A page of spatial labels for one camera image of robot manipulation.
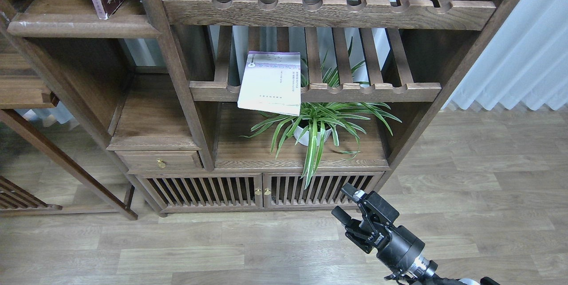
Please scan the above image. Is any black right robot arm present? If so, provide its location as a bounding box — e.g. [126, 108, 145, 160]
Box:
[332, 183, 497, 285]

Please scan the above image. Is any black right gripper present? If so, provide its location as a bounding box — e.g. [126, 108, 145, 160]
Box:
[332, 183, 426, 277]

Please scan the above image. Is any green spider plant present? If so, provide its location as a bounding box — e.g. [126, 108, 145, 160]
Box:
[242, 36, 402, 190]

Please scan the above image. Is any white pleated curtain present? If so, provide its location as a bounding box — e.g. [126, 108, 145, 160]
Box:
[445, 0, 568, 111]

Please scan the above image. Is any dark wooden bookshelf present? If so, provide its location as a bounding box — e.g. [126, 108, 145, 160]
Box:
[1, 0, 519, 216]

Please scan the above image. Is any brass drawer knob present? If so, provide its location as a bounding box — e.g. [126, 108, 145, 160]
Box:
[157, 158, 167, 168]

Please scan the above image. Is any white purple book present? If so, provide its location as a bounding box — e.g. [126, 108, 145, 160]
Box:
[237, 51, 301, 116]

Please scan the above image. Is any white plant pot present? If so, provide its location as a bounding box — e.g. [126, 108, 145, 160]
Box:
[293, 120, 321, 146]

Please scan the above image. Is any wooden side rack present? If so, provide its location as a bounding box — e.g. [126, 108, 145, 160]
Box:
[0, 41, 139, 221]

